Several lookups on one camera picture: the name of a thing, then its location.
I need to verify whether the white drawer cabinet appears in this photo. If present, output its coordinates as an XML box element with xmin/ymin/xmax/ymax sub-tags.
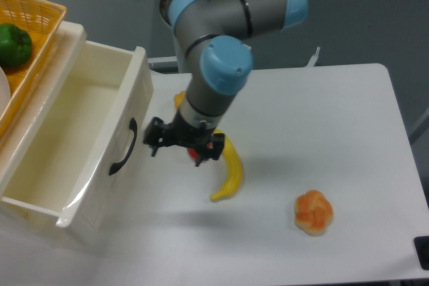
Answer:
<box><xmin>1</xmin><ymin>21</ymin><xmax>97</xmax><ymax>242</ymax></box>

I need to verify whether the yellow bell pepper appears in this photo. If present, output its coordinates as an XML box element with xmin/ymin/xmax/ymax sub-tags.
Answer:
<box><xmin>174</xmin><ymin>90</ymin><xmax>186</xmax><ymax>110</ymax></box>

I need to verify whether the black top drawer handle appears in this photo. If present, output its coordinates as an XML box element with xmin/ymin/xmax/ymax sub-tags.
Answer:
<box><xmin>109</xmin><ymin>117</ymin><xmax>138</xmax><ymax>175</ymax></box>

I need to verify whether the black device at table edge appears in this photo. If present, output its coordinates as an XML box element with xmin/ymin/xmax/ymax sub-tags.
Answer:
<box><xmin>414</xmin><ymin>236</ymin><xmax>429</xmax><ymax>271</ymax></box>

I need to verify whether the white plate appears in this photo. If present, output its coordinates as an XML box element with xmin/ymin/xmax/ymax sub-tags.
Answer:
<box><xmin>0</xmin><ymin>68</ymin><xmax>11</xmax><ymax>116</ymax></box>

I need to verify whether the yellow plastic basket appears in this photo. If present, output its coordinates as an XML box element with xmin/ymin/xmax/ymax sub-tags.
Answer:
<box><xmin>1</xmin><ymin>0</ymin><xmax>67</xmax><ymax>135</ymax></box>

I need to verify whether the yellow banana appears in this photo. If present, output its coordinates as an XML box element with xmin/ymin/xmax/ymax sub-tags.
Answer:
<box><xmin>209</xmin><ymin>129</ymin><xmax>244</xmax><ymax>202</ymax></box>

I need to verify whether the white drawer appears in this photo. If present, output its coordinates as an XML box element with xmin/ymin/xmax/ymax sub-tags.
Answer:
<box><xmin>1</xmin><ymin>42</ymin><xmax>153</xmax><ymax>232</ymax></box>

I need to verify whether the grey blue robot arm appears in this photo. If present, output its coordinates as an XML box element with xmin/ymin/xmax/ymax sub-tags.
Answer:
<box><xmin>143</xmin><ymin>0</ymin><xmax>308</xmax><ymax>164</ymax></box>

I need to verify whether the white table bracket right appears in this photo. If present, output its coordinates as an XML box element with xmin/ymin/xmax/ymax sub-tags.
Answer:
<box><xmin>306</xmin><ymin>46</ymin><xmax>320</xmax><ymax>68</ymax></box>

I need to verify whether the red bell pepper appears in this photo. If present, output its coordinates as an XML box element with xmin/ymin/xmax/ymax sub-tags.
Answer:
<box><xmin>187</xmin><ymin>148</ymin><xmax>198</xmax><ymax>161</ymax></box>

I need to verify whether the green bell pepper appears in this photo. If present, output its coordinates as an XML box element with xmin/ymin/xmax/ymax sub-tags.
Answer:
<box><xmin>1</xmin><ymin>23</ymin><xmax>32</xmax><ymax>68</ymax></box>

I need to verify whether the orange knotted bread roll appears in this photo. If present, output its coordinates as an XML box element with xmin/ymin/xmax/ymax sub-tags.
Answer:
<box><xmin>294</xmin><ymin>190</ymin><xmax>334</xmax><ymax>236</ymax></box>

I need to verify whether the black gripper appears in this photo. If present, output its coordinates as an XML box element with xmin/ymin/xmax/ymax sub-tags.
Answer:
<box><xmin>143</xmin><ymin>113</ymin><xmax>225</xmax><ymax>167</ymax></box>

